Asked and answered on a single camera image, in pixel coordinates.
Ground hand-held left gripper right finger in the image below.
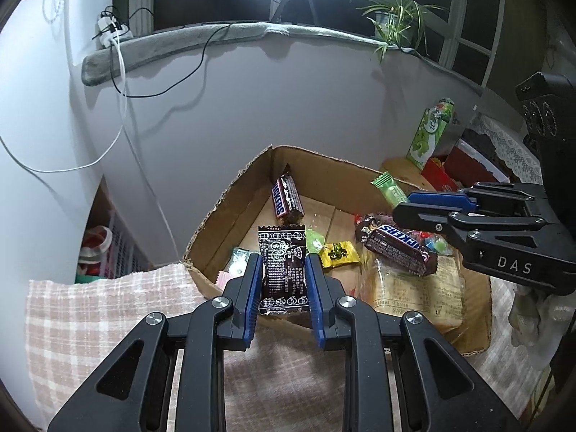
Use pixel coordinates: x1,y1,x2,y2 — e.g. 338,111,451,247
306,253,529,432

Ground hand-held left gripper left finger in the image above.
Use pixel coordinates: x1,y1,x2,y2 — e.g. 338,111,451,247
47,253,264,432

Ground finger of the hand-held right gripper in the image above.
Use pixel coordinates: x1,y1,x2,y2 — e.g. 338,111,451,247
406,182,548,217
391,202,548,253

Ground black snack packet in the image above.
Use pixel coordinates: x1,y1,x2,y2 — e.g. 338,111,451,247
257,224,312,316

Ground teal candy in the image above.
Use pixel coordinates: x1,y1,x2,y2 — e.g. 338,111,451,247
227,247,253,275

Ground brown chocolate bar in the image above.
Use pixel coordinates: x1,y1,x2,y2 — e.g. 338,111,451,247
270,166,306,226
362,224,439,277

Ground light green stick packet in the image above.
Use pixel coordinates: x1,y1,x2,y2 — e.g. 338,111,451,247
370,172,411,206

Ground yellow candy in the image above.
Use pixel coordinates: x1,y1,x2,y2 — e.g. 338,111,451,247
319,242,361,270

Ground brown cardboard box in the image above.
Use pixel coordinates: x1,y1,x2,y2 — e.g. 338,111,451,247
182,144,493,356

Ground red box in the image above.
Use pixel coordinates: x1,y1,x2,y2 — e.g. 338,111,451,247
422,157,460,192

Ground dark red book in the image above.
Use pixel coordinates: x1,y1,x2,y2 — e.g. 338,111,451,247
450,128,511,185

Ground green drink carton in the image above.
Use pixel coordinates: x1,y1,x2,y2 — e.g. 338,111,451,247
405,98,456,172

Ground dark red snack packet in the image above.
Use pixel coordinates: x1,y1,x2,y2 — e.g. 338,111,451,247
355,213,383,244

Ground packaged sliced bread loaf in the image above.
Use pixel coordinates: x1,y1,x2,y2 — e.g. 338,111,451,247
360,252,466,334

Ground white lace cloth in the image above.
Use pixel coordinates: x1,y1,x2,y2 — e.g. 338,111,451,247
468,112,545,185

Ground red and white bag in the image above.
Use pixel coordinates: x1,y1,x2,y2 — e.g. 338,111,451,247
78,227,113,275

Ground pink plaid tablecloth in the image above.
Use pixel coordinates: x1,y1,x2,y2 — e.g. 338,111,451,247
24,261,554,432

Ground potted spider plant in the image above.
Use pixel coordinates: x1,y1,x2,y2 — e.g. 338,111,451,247
351,0,451,64

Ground white power strip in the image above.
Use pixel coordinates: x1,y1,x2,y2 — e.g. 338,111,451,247
94,6,133,48

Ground white cable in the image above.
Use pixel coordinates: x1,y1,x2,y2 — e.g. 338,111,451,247
0,38,177,262

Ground black cable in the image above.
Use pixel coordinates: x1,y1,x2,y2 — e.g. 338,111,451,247
108,22,231,98

